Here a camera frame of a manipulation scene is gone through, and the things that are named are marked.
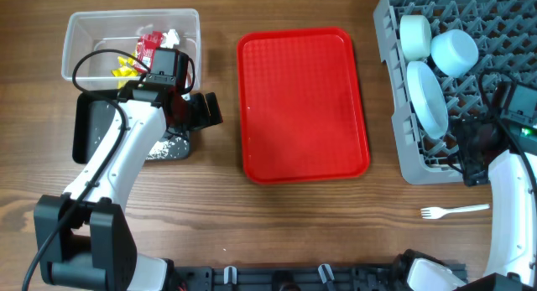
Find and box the white rice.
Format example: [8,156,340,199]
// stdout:
[146,137,190,161]

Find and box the light blue plate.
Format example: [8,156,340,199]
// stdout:
[406,61,449,139]

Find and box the white napkin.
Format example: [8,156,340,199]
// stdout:
[160,29,180,49]

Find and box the yellow snack wrapper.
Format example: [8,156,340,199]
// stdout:
[111,52,143,77]

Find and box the red snack wrapper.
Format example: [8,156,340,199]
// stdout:
[133,31,164,74]

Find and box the light blue bowl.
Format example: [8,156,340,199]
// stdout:
[430,29,479,78]

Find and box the white plastic fork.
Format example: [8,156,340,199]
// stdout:
[420,204,490,220]

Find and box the green bowl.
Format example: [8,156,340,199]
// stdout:
[399,15,432,61]

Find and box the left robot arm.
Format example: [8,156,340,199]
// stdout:
[22,48,222,290]

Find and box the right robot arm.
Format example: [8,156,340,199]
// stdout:
[390,94,536,290]

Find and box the grey dishwasher rack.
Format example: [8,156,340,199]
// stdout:
[373,0,536,184]

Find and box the red serving tray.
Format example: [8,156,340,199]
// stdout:
[237,27,371,184]

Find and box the black plastic tray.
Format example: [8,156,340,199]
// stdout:
[72,94,190,164]

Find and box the clear plastic bin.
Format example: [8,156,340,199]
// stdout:
[61,8,202,91]

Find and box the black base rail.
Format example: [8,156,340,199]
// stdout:
[167,263,469,291]

